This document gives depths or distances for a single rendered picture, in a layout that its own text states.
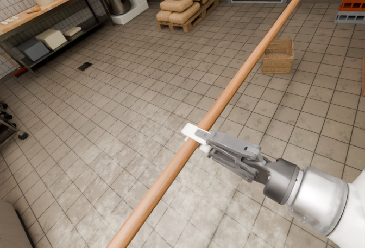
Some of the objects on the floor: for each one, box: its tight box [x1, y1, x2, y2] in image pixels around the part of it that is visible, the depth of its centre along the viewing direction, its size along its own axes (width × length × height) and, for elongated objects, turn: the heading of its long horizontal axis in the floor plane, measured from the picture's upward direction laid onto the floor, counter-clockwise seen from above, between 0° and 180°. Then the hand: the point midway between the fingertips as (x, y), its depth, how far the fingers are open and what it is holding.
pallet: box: [155, 0, 219, 33], centre depth 372 cm, size 120×80×14 cm, turn 155°
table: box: [0, 0, 115, 78], centre depth 385 cm, size 220×80×90 cm, turn 155°
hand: (197, 138), depth 41 cm, fingers closed on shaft, 3 cm apart
